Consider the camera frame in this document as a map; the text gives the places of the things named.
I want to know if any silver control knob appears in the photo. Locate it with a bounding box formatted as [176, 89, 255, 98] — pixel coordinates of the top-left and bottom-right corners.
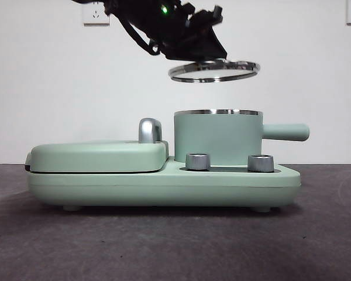
[185, 152, 212, 171]
[247, 154, 276, 173]

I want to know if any green steamer pot with handle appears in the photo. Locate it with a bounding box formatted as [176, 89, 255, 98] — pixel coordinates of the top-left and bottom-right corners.
[173, 108, 311, 165]

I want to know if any green breakfast machine base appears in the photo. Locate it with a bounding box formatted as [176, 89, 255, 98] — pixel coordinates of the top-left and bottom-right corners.
[27, 155, 302, 213]

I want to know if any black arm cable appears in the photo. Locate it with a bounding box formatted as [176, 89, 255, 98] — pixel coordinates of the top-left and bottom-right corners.
[116, 13, 162, 57]

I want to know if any glass pot lid green knob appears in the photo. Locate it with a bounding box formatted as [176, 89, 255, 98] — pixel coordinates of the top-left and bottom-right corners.
[167, 57, 261, 84]

